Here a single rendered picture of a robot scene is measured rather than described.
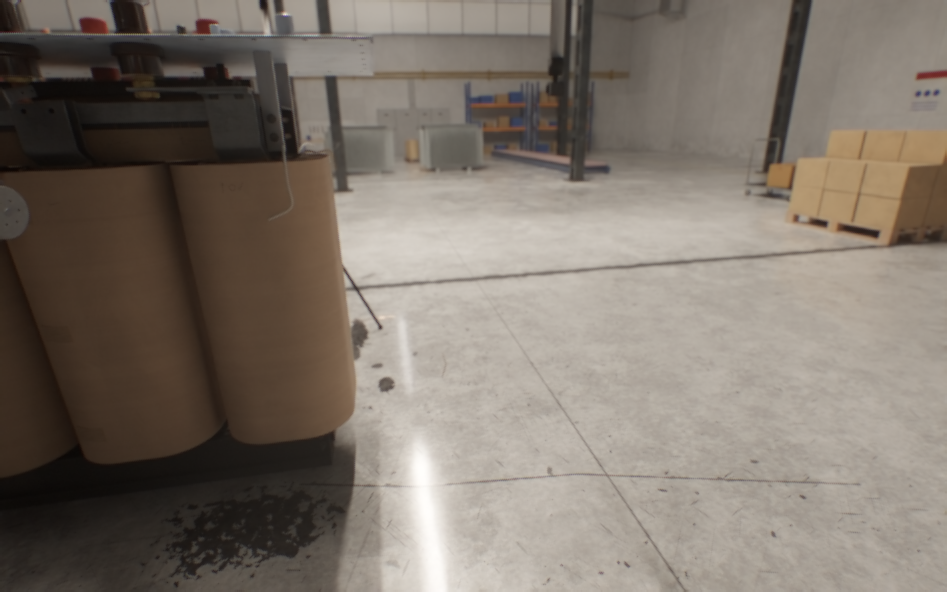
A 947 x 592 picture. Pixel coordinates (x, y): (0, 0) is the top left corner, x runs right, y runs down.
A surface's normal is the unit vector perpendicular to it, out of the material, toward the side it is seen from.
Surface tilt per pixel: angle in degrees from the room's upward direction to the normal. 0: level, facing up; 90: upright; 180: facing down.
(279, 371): 90
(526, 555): 0
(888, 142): 90
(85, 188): 90
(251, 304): 90
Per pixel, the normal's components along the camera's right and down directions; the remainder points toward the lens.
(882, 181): -0.97, 0.10
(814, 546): -0.02, -0.94
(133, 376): 0.19, 0.33
